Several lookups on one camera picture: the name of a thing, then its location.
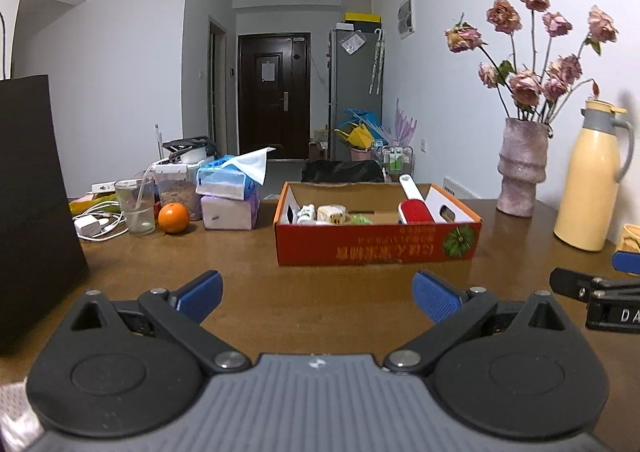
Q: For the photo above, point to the white radiator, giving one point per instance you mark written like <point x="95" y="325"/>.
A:
<point x="460" y="188"/>

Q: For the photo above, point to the green spray bottle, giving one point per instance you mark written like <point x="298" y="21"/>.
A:
<point x="360" y="219"/>

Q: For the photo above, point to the yellow banana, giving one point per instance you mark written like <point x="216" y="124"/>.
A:
<point x="82" y="207"/>

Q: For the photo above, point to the orange fruit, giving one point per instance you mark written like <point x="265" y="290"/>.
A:
<point x="174" y="218"/>

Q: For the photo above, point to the clear plastic pouch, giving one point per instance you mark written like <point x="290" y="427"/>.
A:
<point x="353" y="44"/>

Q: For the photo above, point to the orange cardboard box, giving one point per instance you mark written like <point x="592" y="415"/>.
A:
<point x="375" y="247"/>

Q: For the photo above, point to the yellow thermos jug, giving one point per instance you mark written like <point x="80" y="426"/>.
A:
<point x="590" y="192"/>

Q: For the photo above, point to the small white spray bottle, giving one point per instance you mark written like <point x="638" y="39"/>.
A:
<point x="306" y="214"/>

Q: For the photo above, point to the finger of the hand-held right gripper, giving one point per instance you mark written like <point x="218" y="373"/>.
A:
<point x="567" y="282"/>
<point x="627" y="263"/>

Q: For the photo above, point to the clear glass cup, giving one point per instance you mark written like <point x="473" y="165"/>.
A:
<point x="137" y="222"/>

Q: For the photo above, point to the pink bucket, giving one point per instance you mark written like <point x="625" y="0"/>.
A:
<point x="361" y="154"/>

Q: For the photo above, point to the clear food container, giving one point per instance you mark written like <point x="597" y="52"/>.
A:
<point x="175" y="192"/>

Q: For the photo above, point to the large black paper bag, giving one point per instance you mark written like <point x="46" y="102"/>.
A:
<point x="35" y="207"/>

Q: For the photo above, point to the yellow box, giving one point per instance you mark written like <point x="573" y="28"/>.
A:
<point x="363" y="17"/>

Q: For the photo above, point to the black and white container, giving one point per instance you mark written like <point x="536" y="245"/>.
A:
<point x="187" y="147"/>

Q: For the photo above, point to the side door frame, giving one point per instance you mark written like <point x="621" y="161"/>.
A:
<point x="216" y="87"/>

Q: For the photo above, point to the black chair back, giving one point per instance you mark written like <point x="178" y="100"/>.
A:
<point x="342" y="172"/>

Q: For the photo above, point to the white folded umbrella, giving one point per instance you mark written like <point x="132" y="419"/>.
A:
<point x="377" y="62"/>

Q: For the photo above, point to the blue folding rack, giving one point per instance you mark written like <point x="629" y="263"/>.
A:
<point x="364" y="116"/>

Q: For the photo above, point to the dark entrance door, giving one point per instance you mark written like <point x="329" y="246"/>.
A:
<point x="272" y="107"/>

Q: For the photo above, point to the white charger adapter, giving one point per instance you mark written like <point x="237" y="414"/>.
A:
<point x="330" y="213"/>

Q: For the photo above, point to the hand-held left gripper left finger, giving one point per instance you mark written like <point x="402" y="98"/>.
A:
<point x="200" y="293"/>

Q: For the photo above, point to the grey refrigerator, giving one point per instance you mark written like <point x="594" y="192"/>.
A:
<point x="350" y="92"/>

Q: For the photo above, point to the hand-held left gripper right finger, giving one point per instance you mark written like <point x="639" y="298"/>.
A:
<point x="436" y="296"/>

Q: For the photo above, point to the yellow bag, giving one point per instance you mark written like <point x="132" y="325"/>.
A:
<point x="356" y="137"/>

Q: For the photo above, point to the yellow bear mug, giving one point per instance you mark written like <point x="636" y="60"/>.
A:
<point x="631" y="237"/>

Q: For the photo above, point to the blue tissue pack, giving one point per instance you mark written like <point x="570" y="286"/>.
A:
<point x="225" y="182"/>

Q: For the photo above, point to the white flat box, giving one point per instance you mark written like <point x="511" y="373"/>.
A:
<point x="110" y="188"/>

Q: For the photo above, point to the white wall panel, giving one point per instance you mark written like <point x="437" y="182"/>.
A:
<point x="406" y="16"/>

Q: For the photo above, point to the purple feather decoration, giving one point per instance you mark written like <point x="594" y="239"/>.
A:
<point x="405" y="127"/>

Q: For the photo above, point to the white red lint brush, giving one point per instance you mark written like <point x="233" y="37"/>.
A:
<point x="415" y="212"/>

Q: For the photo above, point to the white purple tissue pack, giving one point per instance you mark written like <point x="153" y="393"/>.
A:
<point x="227" y="214"/>

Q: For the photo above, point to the white stick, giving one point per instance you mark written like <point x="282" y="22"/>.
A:
<point x="159" y="142"/>

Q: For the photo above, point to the bunch of dried roses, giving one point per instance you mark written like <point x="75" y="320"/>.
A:
<point x="525" y="82"/>

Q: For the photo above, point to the white straw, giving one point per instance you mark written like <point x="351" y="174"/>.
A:
<point x="143" y="189"/>

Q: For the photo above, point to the pink textured vase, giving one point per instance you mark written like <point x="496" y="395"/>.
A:
<point x="522" y="172"/>

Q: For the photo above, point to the grey patterned cloth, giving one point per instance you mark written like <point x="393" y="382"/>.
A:
<point x="17" y="409"/>

